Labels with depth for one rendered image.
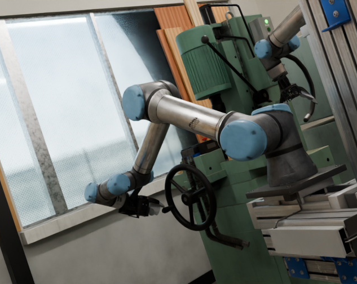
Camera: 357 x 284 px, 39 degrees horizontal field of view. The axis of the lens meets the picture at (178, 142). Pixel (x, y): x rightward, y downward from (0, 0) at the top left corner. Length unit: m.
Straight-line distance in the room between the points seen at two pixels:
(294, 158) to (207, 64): 0.89
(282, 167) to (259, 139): 0.16
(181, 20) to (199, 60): 1.91
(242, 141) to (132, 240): 2.16
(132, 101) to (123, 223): 1.87
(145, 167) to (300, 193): 0.68
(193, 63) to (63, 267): 1.54
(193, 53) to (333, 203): 1.14
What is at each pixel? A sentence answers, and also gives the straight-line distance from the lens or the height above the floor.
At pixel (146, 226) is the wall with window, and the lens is 3.53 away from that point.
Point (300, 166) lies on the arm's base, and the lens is 1.51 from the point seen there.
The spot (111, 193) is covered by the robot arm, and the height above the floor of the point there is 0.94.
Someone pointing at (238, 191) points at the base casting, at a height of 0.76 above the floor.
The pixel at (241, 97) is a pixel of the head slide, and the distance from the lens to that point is 2.36.
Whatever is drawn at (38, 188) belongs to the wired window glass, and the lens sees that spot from 3.25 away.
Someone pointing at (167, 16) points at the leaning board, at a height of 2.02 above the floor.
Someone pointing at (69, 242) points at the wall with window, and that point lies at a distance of 3.22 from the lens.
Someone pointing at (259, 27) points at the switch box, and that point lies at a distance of 2.48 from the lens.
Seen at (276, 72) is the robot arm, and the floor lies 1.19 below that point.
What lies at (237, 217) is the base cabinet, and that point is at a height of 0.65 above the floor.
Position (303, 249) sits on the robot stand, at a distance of 1.34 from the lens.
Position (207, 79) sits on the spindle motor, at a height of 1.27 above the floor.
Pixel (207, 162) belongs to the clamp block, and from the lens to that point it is 2.13.
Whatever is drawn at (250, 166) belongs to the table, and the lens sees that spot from 2.08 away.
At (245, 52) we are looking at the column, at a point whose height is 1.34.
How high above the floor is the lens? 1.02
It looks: 1 degrees up
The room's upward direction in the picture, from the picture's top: 19 degrees counter-clockwise
